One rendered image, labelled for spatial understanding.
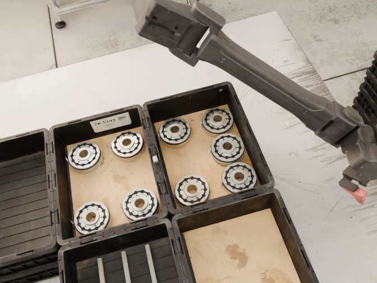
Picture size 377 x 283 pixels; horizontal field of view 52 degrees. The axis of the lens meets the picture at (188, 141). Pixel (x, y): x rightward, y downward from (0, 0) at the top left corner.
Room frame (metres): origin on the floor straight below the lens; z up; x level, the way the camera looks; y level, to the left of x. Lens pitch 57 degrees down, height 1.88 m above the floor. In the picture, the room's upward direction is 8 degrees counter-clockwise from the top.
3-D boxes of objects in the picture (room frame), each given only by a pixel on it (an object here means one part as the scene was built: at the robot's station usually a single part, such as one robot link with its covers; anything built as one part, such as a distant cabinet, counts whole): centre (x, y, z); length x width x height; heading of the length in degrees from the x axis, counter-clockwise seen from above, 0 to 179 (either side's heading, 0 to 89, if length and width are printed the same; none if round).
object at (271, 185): (0.62, -0.04, 0.92); 0.40 x 0.30 x 0.02; 8
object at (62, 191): (0.57, 0.25, 0.87); 0.40 x 0.30 x 0.11; 8
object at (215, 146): (0.62, -0.12, 0.86); 0.10 x 0.10 x 0.01
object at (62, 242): (0.57, 0.25, 0.92); 0.40 x 0.30 x 0.02; 8
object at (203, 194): (0.50, 0.01, 0.86); 0.10 x 0.10 x 0.01
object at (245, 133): (0.62, -0.04, 0.87); 0.40 x 0.30 x 0.11; 8
